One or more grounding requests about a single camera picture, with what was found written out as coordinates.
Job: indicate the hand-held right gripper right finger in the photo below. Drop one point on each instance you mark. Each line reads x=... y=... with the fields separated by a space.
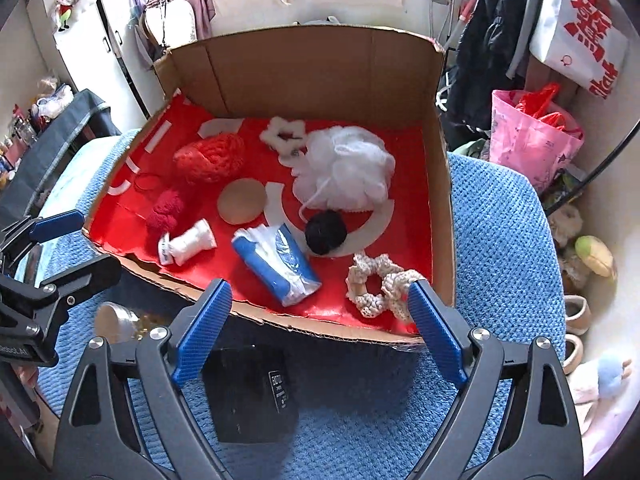
x=437 y=330

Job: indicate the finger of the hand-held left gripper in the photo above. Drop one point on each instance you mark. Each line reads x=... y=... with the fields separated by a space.
x=90 y=272
x=55 y=225

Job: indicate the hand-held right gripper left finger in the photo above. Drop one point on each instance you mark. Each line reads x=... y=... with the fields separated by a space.
x=202 y=325

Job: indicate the white cloth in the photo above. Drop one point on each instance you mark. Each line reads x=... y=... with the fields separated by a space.
x=195 y=242

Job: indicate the cream crochet scrunchie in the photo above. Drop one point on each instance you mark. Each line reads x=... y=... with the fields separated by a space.
x=367 y=280

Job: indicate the red fluffy cloth with label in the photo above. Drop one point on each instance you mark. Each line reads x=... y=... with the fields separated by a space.
x=165 y=212

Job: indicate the blue tissue pack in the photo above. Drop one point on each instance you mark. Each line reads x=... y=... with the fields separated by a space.
x=280 y=265

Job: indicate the beige round puff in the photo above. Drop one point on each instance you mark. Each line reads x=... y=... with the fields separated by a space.
x=241 y=201

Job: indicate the red mesh knit scrubber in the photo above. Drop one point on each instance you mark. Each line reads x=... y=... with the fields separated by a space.
x=210 y=157

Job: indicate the white mesh bath loofah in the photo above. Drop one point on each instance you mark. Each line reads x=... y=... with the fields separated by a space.
x=345 y=170

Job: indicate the white fluffy scrunchie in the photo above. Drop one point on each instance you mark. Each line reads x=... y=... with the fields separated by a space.
x=272 y=135

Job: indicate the cardboard box red inside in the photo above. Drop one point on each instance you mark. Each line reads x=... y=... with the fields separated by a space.
x=310 y=70

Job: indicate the light blue bed sheet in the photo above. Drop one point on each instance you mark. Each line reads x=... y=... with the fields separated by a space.
x=65 y=180

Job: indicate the clear jar with gold beads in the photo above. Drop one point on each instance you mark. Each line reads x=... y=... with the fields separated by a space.
x=112 y=322

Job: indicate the black small box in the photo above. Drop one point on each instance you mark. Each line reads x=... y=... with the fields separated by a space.
x=250 y=395

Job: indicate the blue knit blanket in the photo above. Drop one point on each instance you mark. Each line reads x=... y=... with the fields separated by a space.
x=500 y=240

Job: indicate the cluster of small bottles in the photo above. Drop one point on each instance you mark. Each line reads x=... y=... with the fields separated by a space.
x=50 y=102

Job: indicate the beige cup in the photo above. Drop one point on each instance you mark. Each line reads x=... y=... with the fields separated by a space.
x=577 y=312
x=572 y=352

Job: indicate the beige fluffy plush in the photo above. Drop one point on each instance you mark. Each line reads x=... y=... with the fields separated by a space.
x=565 y=225

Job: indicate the green yellow plush toy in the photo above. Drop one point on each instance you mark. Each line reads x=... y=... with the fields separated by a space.
x=595 y=255

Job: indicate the pink plush blue pompom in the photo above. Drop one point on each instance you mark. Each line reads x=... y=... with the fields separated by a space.
x=612 y=367

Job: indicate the white wardrobe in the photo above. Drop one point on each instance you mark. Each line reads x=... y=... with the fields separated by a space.
x=90 y=45

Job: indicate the pink plastic bag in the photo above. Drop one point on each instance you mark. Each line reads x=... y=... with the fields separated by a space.
x=525 y=160

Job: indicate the hanging stuffed toy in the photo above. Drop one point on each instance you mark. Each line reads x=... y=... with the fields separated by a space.
x=65 y=7

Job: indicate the black metal clothes rack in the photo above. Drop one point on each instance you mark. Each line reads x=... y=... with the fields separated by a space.
x=600 y=170

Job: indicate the cream quilted bag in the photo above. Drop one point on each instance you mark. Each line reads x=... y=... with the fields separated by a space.
x=175 y=20

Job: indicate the red plastic bag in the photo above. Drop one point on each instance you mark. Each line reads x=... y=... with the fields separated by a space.
x=540 y=105

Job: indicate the pink curtain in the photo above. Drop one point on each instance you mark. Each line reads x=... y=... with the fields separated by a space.
x=200 y=5

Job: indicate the dark hanging clothes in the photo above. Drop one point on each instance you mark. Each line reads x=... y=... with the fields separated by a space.
x=490 y=35

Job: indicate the white paper bag red print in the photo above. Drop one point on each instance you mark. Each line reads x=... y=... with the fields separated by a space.
x=575 y=25

